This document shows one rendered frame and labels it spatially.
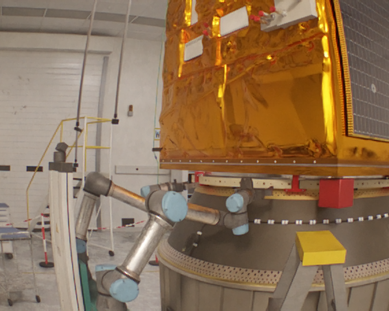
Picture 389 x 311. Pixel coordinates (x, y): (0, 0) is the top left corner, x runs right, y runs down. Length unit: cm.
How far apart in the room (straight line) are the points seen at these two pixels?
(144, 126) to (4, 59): 476
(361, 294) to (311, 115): 106
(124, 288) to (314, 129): 110
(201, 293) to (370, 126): 135
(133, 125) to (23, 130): 327
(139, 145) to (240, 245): 827
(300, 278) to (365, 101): 104
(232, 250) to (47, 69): 820
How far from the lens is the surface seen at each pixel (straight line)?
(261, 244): 207
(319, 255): 119
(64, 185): 162
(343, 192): 180
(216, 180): 236
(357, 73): 190
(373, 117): 196
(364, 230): 217
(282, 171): 202
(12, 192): 941
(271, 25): 212
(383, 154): 213
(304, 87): 186
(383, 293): 227
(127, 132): 1011
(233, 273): 207
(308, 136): 181
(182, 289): 240
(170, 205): 151
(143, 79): 1046
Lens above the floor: 179
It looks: level
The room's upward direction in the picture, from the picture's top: 1 degrees clockwise
